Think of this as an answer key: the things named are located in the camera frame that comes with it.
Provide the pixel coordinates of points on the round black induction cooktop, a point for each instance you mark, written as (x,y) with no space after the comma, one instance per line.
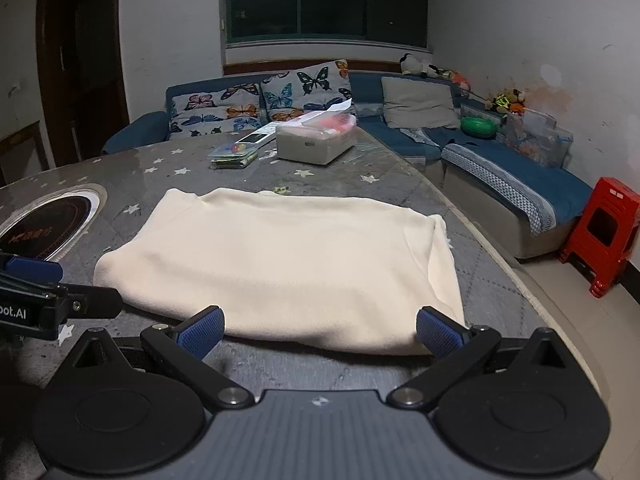
(45,225)

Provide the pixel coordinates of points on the white tissue box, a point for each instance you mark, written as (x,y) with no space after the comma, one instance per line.
(312,145)

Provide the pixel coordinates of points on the blue sofa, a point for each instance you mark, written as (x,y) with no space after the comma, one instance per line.
(500,175)

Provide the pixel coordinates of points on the dark wooden door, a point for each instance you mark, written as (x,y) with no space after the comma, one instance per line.
(80,60)

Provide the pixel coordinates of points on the grey star tablecloth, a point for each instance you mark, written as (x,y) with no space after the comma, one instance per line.
(490,300)

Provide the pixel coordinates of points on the green bowl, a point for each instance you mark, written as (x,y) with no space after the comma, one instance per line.
(477,127)

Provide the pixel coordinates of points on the cream sweatshirt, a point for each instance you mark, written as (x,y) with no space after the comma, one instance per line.
(280,260)

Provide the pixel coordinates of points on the butterfly print cushion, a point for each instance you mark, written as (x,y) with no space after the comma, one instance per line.
(215,110)
(305,87)

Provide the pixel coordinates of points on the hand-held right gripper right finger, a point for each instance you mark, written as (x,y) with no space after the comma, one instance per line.
(440,335)

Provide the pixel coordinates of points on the clear storage bin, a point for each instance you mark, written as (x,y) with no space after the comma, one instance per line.
(537,140)

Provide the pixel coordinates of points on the yellow orange plush toy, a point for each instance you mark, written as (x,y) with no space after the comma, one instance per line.
(505,100)

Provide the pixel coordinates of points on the clear plastic box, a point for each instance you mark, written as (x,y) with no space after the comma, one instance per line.
(232,156)

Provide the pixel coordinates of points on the wooden side table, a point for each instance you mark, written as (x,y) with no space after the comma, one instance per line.
(22,152)

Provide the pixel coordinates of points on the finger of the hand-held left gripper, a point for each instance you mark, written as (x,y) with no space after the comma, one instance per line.
(95,302)
(35,270)

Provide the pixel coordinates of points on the black white plush toy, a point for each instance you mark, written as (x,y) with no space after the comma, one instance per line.
(417,65)

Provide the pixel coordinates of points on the white wall socket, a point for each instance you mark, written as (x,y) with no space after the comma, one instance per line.
(16,87)

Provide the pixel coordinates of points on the plain grey cushion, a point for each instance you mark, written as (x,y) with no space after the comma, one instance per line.
(420,102)

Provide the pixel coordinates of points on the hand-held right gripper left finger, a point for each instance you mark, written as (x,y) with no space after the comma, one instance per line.
(202,332)

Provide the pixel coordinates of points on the red plastic stool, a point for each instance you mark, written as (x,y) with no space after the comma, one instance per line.
(600,240)

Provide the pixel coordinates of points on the dark window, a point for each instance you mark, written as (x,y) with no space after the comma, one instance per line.
(325,0)

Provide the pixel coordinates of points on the white remote control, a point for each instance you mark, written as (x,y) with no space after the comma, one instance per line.
(254,138)

